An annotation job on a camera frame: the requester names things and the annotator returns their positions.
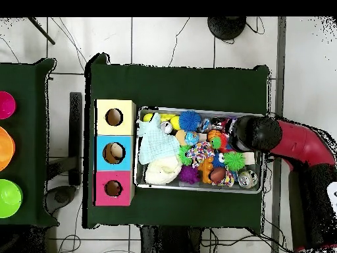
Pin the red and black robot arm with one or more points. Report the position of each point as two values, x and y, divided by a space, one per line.
297 142

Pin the wooden box with three holes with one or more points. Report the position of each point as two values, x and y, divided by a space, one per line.
126 158

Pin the silver mesh bin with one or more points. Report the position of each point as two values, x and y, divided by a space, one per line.
147 181

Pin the mint knitted cloth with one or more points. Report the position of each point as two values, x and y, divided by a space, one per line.
158 145

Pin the blue spiky ball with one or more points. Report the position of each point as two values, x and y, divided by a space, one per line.
189 120

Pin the cream knitted cloth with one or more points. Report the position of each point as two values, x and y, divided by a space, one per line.
163 170

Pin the small orange basketball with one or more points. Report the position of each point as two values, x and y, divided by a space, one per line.
213 133

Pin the rainbow spiky caterpillar toy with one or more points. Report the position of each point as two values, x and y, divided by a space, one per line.
216 142

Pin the dark green table cloth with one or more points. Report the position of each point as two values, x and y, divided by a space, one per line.
29 131
171 87

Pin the small brown football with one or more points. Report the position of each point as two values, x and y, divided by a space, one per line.
217 175

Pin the green spiky ball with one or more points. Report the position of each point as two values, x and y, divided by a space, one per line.
234 161

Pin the black upright panel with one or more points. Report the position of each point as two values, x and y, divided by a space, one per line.
75 131

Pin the grey black stand foot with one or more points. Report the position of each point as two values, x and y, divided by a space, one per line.
62 196

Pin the black round stand base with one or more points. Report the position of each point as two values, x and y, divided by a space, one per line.
226 27

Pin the orange bowl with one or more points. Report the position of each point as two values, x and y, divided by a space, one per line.
6 149

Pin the pink bowl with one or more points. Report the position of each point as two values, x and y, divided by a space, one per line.
6 105

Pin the thin black rod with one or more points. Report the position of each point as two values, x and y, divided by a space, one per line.
42 31

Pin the green bowl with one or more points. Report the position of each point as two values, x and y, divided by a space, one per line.
9 199

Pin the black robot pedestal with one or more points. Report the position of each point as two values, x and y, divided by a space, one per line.
171 239

